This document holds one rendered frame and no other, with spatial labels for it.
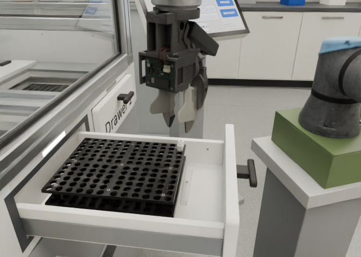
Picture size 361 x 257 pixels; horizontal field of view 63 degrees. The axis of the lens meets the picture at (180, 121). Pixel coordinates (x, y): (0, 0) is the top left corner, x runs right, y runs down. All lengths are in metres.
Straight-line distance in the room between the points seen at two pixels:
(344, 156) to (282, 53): 2.87
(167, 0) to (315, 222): 0.70
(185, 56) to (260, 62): 3.13
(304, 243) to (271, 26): 2.80
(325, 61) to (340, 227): 0.48
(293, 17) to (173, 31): 3.12
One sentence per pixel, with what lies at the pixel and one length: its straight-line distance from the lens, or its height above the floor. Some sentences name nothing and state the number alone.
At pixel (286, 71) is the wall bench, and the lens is 3.65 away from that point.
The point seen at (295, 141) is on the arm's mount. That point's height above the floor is 0.82.
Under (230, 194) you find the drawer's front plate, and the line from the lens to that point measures 0.46.
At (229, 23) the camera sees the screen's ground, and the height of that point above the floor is 1.01.
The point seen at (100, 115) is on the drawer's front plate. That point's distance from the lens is 0.74.
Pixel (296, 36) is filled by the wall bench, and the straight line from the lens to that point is 3.57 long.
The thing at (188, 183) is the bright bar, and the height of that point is 0.85.
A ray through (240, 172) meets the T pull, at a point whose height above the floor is 0.91.
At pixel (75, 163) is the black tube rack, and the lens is 0.60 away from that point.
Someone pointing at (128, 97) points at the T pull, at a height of 0.91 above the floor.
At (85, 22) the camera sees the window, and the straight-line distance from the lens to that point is 0.76.
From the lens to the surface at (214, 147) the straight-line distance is 0.65.
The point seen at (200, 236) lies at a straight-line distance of 0.47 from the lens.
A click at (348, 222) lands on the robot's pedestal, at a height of 0.59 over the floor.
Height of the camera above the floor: 1.22
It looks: 27 degrees down
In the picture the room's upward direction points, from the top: straight up
